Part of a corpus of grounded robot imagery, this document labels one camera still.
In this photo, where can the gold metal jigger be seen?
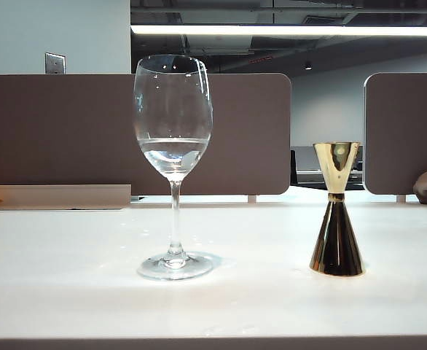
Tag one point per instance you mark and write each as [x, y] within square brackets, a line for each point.
[337, 248]

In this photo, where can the clear wine glass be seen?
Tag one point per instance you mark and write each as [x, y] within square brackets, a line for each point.
[176, 204]

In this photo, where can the beige partition foot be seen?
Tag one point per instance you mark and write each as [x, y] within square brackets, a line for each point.
[401, 198]
[252, 198]

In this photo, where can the black office chair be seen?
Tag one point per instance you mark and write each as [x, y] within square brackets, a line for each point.
[293, 167]

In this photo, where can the grey background partition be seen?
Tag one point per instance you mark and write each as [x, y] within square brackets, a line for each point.
[306, 157]

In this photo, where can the white background desk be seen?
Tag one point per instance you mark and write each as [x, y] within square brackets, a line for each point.
[308, 176]

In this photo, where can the small ceiling spotlight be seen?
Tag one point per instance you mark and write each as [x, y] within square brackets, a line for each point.
[308, 66]

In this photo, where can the long ceiling light strip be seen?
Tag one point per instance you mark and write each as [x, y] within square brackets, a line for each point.
[272, 30]

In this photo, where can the wide brown desk partition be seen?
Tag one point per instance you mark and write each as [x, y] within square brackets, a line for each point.
[53, 127]

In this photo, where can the narrow brown desk partition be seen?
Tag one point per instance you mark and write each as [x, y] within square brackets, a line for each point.
[403, 131]

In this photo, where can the metal wall switch plate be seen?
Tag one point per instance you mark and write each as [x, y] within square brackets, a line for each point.
[55, 63]

